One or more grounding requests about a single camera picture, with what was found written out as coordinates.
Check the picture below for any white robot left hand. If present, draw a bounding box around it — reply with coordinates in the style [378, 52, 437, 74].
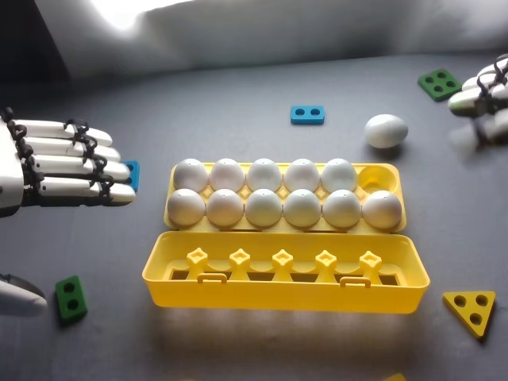
[0, 106, 138, 317]

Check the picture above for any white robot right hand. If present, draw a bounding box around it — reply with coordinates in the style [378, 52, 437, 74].
[447, 55, 508, 160]

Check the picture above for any white toy egg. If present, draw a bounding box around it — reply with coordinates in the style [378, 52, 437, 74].
[321, 188, 363, 229]
[283, 188, 322, 229]
[244, 187, 284, 229]
[173, 158, 210, 191]
[209, 157, 246, 191]
[361, 190, 403, 230]
[206, 188, 245, 229]
[320, 157, 359, 192]
[364, 114, 410, 150]
[283, 158, 321, 192]
[167, 187, 207, 228]
[246, 157, 283, 192]

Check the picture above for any yellow egg carton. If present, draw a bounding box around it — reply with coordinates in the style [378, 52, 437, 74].
[141, 161, 432, 315]

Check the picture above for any green four-hole block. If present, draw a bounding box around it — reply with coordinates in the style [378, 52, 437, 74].
[417, 69, 461, 102]

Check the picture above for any blue four-hole block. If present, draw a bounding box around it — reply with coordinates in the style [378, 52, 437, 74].
[123, 160, 140, 194]

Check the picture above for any green two-hole block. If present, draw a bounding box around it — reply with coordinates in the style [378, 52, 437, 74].
[54, 275, 89, 320]

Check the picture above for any blue two-hole block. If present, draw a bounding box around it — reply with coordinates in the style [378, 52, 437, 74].
[290, 105, 326, 125]

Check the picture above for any grey table cloth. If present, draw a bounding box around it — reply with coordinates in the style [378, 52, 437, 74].
[0, 49, 508, 381]

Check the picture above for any yellow three-hole triangle block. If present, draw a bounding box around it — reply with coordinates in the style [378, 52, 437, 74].
[442, 291, 497, 341]

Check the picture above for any white curtain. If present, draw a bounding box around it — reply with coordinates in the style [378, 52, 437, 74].
[35, 0, 508, 83]

